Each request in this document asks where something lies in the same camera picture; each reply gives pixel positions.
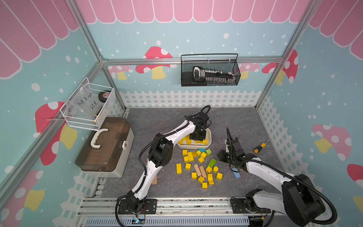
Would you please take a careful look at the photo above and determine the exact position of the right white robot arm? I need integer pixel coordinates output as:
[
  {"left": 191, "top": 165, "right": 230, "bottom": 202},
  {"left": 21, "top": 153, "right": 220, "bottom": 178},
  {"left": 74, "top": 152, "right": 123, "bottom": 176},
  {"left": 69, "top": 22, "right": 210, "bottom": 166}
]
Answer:
[{"left": 218, "top": 130, "right": 337, "bottom": 227}]

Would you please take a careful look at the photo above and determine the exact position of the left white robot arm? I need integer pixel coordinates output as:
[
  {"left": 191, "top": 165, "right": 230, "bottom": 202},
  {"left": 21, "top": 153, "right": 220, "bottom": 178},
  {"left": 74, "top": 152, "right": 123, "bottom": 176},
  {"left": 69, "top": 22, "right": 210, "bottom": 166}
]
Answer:
[{"left": 115, "top": 105, "right": 211, "bottom": 227}]

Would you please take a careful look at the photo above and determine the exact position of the white plastic tub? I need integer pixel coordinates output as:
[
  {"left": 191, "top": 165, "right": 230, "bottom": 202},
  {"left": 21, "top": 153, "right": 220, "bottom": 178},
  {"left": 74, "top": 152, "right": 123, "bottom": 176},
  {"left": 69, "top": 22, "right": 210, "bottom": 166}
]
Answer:
[{"left": 177, "top": 129, "right": 212, "bottom": 149}]

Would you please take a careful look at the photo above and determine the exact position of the yellow round disc block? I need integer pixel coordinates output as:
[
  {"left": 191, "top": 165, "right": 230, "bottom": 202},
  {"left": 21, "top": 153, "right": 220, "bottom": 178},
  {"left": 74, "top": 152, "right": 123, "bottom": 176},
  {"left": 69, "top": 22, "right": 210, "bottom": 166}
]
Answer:
[{"left": 213, "top": 166, "right": 219, "bottom": 173}]

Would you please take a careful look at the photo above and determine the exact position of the light blue block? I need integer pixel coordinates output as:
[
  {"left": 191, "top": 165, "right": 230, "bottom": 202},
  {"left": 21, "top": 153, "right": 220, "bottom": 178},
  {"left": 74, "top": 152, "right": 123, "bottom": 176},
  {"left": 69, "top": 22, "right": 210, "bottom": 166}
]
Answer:
[{"left": 232, "top": 168, "right": 241, "bottom": 179}]

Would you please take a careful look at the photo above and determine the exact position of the yellow arch block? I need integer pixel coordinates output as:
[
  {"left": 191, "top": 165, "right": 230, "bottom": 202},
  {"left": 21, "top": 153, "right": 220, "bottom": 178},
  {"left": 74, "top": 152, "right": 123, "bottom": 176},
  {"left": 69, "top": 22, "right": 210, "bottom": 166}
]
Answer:
[{"left": 208, "top": 174, "right": 214, "bottom": 185}]

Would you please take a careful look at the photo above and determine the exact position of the right natural wooden plank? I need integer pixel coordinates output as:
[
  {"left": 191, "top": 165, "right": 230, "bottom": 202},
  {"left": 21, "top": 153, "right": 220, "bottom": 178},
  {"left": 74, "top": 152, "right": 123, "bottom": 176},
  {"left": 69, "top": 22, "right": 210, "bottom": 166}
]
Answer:
[{"left": 199, "top": 166, "right": 207, "bottom": 178}]

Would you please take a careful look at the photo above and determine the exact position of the natural wooden plank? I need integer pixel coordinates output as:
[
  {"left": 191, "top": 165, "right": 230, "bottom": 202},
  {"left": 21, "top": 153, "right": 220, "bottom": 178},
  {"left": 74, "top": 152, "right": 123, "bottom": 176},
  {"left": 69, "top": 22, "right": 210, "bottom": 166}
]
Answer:
[
  {"left": 199, "top": 166, "right": 207, "bottom": 178},
  {"left": 194, "top": 164, "right": 202, "bottom": 177}
]

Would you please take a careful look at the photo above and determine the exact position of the yellow black screwdriver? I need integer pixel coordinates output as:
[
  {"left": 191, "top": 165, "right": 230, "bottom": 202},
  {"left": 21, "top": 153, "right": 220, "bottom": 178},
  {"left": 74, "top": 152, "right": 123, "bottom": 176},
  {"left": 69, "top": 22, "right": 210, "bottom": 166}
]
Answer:
[{"left": 253, "top": 139, "right": 270, "bottom": 154}]

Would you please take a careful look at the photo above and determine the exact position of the left natural wooden plank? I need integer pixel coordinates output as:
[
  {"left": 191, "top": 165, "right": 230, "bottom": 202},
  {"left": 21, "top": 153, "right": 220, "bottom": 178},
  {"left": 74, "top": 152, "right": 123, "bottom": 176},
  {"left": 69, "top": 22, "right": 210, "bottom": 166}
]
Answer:
[{"left": 194, "top": 164, "right": 202, "bottom": 177}]

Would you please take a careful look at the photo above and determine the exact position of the yellow cube block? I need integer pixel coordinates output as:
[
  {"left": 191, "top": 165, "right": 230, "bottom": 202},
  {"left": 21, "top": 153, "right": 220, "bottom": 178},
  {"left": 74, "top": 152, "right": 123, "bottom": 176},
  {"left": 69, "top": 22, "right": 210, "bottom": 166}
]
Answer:
[{"left": 185, "top": 163, "right": 191, "bottom": 170}]

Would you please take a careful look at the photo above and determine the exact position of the large yellow front block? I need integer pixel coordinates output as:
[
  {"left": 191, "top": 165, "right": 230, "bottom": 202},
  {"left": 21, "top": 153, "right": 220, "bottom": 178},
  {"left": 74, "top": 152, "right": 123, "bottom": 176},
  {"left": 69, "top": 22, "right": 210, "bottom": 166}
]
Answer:
[{"left": 176, "top": 164, "right": 182, "bottom": 174}]

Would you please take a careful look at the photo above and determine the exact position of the socket wrench set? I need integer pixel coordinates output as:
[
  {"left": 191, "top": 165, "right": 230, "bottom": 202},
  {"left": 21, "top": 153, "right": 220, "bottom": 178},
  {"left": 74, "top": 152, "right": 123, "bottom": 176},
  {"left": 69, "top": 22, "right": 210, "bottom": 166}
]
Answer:
[{"left": 192, "top": 67, "right": 235, "bottom": 85}]

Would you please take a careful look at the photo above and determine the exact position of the flat wooden block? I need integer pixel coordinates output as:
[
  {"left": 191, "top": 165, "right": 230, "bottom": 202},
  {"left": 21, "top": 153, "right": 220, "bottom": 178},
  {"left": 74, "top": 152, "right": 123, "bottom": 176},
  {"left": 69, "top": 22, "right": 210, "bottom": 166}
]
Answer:
[{"left": 152, "top": 176, "right": 157, "bottom": 185}]

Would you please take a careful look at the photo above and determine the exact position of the black tape roll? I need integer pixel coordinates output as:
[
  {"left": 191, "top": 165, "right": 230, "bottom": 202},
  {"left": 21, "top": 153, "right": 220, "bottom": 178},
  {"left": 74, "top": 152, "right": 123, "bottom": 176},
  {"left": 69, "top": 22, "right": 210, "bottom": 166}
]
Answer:
[{"left": 98, "top": 90, "right": 111, "bottom": 103}]

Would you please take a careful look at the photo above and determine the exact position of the black wire mesh basket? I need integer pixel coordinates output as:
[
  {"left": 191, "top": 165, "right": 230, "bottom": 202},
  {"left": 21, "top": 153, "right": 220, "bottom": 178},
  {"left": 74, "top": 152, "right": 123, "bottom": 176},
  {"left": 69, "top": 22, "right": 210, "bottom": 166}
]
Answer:
[{"left": 180, "top": 54, "right": 241, "bottom": 87}]

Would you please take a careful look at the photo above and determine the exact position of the brown toolbox with white handle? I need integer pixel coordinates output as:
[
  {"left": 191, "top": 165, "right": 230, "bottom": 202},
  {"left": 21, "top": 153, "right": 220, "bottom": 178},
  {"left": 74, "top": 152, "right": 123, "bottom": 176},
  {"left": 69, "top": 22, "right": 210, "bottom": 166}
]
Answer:
[{"left": 75, "top": 117, "right": 134, "bottom": 178}]

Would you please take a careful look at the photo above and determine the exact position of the clear wall-mounted bin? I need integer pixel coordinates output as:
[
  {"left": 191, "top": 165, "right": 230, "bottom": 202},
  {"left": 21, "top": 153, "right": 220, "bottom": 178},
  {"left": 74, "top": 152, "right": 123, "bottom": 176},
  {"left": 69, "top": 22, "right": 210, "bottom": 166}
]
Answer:
[{"left": 60, "top": 78, "right": 115, "bottom": 131}]

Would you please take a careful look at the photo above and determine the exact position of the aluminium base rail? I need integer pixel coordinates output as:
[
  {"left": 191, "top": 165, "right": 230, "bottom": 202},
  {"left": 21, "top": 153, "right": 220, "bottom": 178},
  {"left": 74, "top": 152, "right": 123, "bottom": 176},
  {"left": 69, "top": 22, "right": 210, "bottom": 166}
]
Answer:
[{"left": 74, "top": 197, "right": 287, "bottom": 227}]

